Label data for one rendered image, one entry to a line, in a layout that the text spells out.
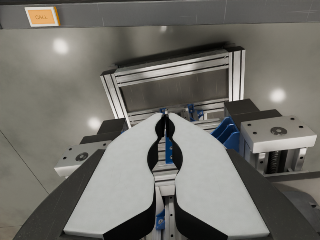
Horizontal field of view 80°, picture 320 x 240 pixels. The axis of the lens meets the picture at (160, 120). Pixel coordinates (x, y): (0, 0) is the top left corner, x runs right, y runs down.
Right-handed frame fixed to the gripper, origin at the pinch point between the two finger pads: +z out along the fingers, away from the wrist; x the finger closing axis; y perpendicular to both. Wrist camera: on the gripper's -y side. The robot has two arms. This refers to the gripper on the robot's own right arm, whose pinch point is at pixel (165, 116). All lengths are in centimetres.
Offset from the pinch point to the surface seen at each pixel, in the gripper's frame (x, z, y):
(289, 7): 21.5, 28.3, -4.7
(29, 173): -140, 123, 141
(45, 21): -21.4, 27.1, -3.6
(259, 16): 16.7, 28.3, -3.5
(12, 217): -193, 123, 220
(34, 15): -23.0, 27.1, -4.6
